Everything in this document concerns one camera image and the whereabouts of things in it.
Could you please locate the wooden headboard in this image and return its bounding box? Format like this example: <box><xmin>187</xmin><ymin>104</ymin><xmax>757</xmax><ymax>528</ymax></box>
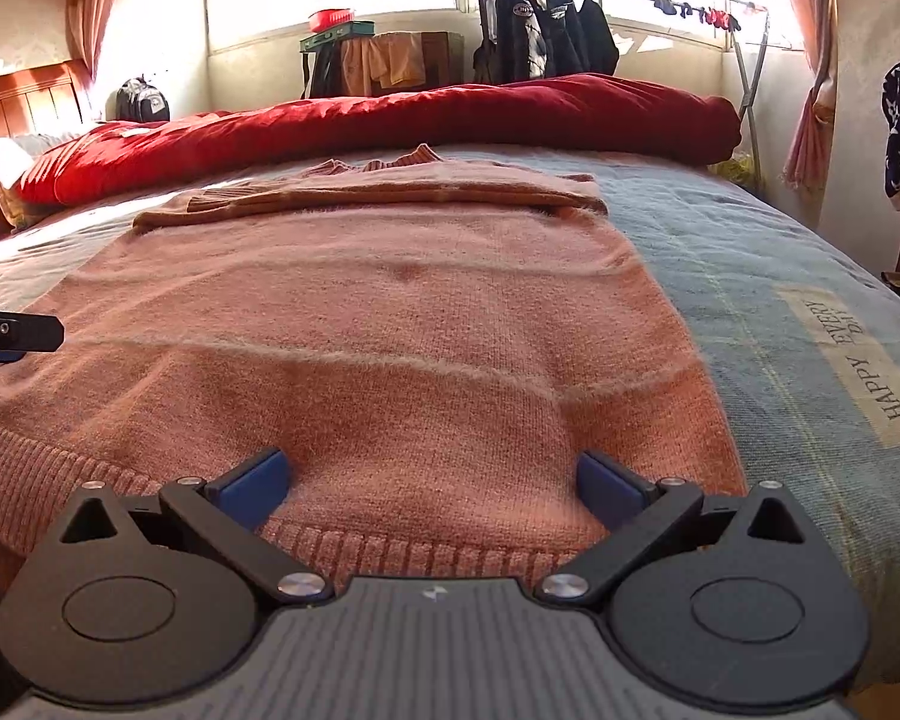
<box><xmin>0</xmin><ymin>60</ymin><xmax>95</xmax><ymax>138</ymax></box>

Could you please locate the red basin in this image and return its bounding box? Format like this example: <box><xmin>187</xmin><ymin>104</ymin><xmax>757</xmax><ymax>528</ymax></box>
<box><xmin>308</xmin><ymin>8</ymin><xmax>354</xmax><ymax>32</ymax></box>

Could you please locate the yellow-green bag by bed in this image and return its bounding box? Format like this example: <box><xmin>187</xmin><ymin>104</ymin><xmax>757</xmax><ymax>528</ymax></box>
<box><xmin>709</xmin><ymin>153</ymin><xmax>759</xmax><ymax>195</ymax></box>

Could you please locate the metal clothes rack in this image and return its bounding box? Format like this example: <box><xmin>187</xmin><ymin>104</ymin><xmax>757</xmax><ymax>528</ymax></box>
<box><xmin>463</xmin><ymin>0</ymin><xmax>772</xmax><ymax>189</ymax></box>

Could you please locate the green box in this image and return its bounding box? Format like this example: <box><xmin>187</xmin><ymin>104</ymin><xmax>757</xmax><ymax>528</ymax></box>
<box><xmin>301</xmin><ymin>21</ymin><xmax>375</xmax><ymax>54</ymax></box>

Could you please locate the orange knit sweater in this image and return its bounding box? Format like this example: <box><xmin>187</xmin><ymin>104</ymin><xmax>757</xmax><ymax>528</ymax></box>
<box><xmin>0</xmin><ymin>146</ymin><xmax>745</xmax><ymax>587</ymax></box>

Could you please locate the red duvet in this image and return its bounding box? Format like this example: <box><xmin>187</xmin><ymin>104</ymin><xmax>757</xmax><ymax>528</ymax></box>
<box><xmin>13</xmin><ymin>73</ymin><xmax>741</xmax><ymax>208</ymax></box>

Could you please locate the orange cloth on cabinet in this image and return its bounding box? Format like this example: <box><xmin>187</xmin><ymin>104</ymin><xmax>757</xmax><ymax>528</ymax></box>
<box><xmin>341</xmin><ymin>32</ymin><xmax>427</xmax><ymax>96</ymax></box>

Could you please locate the dark wooden cabinet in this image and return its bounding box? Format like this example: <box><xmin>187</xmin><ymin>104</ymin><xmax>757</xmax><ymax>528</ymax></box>
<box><xmin>372</xmin><ymin>31</ymin><xmax>464</xmax><ymax>96</ymax></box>

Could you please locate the blue plaid bed sheet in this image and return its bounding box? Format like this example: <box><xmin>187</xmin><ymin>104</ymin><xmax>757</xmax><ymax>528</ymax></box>
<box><xmin>0</xmin><ymin>146</ymin><xmax>900</xmax><ymax>684</ymax></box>

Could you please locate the pink curtain right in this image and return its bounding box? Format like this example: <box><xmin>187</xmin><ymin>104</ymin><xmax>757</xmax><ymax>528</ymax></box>
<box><xmin>784</xmin><ymin>0</ymin><xmax>837</xmax><ymax>195</ymax></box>

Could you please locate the black hanging jacket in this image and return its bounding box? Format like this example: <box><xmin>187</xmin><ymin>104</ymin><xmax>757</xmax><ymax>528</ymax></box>
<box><xmin>473</xmin><ymin>0</ymin><xmax>621</xmax><ymax>85</ymax></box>

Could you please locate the black backpack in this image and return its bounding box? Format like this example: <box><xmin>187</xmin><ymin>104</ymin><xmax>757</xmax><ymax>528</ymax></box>
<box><xmin>115</xmin><ymin>76</ymin><xmax>170</xmax><ymax>124</ymax></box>

